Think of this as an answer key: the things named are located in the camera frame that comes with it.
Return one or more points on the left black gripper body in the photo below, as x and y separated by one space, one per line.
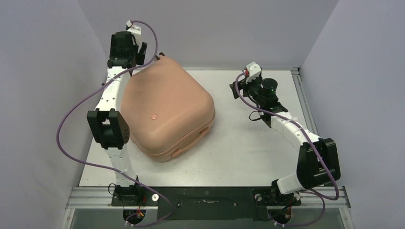
114 53

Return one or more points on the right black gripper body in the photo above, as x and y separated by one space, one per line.
252 88

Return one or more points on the pink hard-shell suitcase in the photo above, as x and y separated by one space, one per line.
166 109

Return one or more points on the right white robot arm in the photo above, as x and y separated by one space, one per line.
318 162

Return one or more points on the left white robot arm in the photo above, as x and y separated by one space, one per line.
108 126

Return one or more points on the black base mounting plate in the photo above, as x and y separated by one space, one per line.
209 203

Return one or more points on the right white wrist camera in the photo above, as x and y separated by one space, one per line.
252 71

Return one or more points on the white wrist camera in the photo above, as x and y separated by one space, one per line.
135 30
252 71

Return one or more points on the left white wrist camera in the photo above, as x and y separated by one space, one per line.
135 30

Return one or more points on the aluminium frame rail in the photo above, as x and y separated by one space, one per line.
90 208

